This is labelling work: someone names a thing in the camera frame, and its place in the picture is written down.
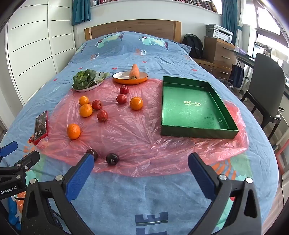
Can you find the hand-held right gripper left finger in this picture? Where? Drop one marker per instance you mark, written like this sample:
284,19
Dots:
80,176

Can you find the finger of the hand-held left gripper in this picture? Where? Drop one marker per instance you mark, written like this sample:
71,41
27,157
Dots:
9,148
28,159

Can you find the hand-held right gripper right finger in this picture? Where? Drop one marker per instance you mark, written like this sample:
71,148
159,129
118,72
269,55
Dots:
201,174

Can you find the dark plum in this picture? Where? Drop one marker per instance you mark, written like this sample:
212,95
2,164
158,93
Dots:
112,158
95,153

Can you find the green shallow box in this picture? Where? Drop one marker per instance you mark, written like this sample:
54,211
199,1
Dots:
192,113

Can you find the red apple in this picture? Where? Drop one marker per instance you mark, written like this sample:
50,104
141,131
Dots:
124,89
121,98
102,115
96,104

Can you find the smartphone in red case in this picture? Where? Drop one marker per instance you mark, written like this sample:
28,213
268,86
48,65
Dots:
41,127

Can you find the large bumpy orange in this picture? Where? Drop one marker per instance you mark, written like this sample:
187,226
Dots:
86,110

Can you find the pink plastic sheet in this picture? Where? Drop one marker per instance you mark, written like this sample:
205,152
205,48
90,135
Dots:
135,135

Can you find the small orange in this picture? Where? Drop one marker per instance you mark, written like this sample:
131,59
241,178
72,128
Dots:
83,100

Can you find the mesh wastebasket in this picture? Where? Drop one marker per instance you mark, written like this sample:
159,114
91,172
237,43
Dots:
225,83

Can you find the white patterned plate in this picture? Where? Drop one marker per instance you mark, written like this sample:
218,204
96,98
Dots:
99,84

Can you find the green bok choy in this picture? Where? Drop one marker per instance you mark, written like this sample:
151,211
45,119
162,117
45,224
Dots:
84,79

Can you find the low wooden nightstand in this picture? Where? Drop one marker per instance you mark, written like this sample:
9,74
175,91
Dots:
216,70

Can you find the white wardrobe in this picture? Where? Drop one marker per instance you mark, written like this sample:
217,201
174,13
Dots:
33,45

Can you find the dark blue shopping bag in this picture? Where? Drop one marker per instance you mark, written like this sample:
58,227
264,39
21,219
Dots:
236,73

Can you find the orange shallow bowl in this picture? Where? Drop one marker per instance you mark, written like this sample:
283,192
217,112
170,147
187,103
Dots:
122,77

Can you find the grey chair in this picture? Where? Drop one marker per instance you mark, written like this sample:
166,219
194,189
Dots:
266,85

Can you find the carrot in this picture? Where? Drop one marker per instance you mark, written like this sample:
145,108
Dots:
134,71

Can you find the grey desk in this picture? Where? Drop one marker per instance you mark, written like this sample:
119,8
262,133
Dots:
245,59

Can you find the wooden drawer cabinet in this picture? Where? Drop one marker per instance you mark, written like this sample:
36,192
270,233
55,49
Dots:
220,52

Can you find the black backpack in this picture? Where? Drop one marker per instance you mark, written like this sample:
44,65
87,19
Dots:
193,44

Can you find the white grey printer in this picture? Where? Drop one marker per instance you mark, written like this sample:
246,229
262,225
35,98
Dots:
217,31

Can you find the teal curtain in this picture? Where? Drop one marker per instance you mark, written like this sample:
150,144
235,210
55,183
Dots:
81,11
228,15

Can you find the wooden bed headboard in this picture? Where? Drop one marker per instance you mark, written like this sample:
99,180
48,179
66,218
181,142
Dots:
135,28

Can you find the window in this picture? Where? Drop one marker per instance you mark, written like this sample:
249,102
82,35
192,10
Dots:
268,20

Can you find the row of books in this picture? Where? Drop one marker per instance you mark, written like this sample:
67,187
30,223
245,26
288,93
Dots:
198,2

